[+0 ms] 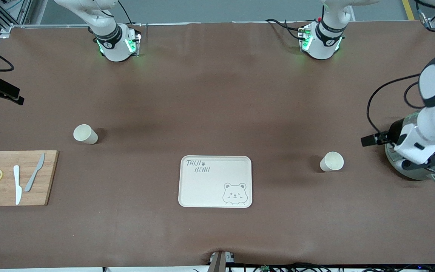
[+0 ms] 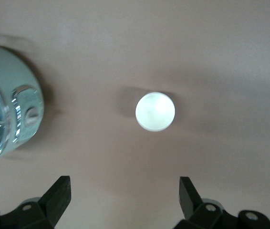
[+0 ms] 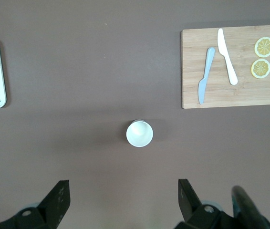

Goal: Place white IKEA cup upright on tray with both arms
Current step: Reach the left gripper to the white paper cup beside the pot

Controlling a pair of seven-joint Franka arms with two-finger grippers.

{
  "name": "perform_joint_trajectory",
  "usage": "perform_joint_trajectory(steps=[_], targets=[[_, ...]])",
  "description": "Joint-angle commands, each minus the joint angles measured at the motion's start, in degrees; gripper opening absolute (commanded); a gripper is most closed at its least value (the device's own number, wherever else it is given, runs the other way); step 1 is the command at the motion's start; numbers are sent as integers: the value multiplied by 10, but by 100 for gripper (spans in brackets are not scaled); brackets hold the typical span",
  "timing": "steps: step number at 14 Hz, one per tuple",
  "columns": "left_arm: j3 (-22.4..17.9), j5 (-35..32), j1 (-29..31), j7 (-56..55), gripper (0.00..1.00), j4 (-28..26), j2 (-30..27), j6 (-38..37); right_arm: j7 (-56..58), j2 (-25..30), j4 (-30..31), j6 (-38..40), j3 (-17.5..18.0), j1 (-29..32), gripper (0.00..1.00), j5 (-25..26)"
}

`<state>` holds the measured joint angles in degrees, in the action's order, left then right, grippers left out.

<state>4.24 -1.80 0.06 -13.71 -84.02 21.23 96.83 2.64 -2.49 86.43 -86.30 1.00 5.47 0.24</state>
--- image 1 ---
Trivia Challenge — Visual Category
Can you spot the white plastic cup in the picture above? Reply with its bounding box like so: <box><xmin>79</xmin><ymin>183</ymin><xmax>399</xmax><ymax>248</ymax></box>
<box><xmin>73</xmin><ymin>124</ymin><xmax>99</xmax><ymax>145</ymax></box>
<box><xmin>319</xmin><ymin>151</ymin><xmax>344</xmax><ymax>173</ymax></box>

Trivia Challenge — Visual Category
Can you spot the cream bear print tray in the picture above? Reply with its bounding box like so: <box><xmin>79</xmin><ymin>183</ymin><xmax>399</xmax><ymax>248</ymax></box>
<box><xmin>178</xmin><ymin>155</ymin><xmax>253</xmax><ymax>209</ymax></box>

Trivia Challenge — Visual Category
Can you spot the grey-green electric cooking pot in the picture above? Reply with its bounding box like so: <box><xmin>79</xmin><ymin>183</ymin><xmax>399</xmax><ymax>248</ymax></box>
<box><xmin>385</xmin><ymin>142</ymin><xmax>435</xmax><ymax>185</ymax></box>

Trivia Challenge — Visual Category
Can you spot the grey plastic knife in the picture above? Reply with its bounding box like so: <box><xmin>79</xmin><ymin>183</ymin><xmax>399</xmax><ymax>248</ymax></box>
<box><xmin>24</xmin><ymin>153</ymin><xmax>46</xmax><ymax>192</ymax></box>

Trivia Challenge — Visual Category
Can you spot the white plastic knife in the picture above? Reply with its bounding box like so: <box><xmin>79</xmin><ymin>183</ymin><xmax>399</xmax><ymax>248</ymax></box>
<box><xmin>13</xmin><ymin>165</ymin><xmax>23</xmax><ymax>205</ymax></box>

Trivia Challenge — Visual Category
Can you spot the wooden cutting board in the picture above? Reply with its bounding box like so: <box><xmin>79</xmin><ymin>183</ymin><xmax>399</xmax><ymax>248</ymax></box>
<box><xmin>0</xmin><ymin>150</ymin><xmax>59</xmax><ymax>207</ymax></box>

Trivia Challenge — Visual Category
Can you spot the brown table mat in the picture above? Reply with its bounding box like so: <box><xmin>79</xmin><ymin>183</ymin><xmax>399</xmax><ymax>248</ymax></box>
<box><xmin>0</xmin><ymin>21</ymin><xmax>435</xmax><ymax>269</ymax></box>

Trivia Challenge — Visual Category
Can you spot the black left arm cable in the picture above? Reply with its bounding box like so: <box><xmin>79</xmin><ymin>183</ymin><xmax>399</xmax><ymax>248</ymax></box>
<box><xmin>366</xmin><ymin>73</ymin><xmax>429</xmax><ymax>133</ymax></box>

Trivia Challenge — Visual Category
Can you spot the black cable bundle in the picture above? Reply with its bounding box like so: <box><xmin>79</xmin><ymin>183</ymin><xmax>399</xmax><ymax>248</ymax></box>
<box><xmin>229</xmin><ymin>262</ymin><xmax>435</xmax><ymax>272</ymax></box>

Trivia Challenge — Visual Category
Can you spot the black right base cable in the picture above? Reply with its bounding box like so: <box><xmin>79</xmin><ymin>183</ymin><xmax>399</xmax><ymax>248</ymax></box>
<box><xmin>116</xmin><ymin>0</ymin><xmax>143</xmax><ymax>28</ymax></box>

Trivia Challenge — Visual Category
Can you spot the black base cable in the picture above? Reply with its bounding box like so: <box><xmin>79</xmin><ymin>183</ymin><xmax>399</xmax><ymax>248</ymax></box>
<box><xmin>116</xmin><ymin>0</ymin><xmax>143</xmax><ymax>28</ymax></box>
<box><xmin>265</xmin><ymin>18</ymin><xmax>305</xmax><ymax>40</ymax></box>

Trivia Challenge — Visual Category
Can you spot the black left base cable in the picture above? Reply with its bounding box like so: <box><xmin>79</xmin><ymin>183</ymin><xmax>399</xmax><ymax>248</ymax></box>
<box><xmin>265</xmin><ymin>18</ymin><xmax>305</xmax><ymax>40</ymax></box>

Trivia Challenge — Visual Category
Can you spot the camera mount post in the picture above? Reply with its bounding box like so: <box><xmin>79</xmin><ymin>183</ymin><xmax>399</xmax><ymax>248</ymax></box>
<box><xmin>208</xmin><ymin>250</ymin><xmax>236</xmax><ymax>272</ymax></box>

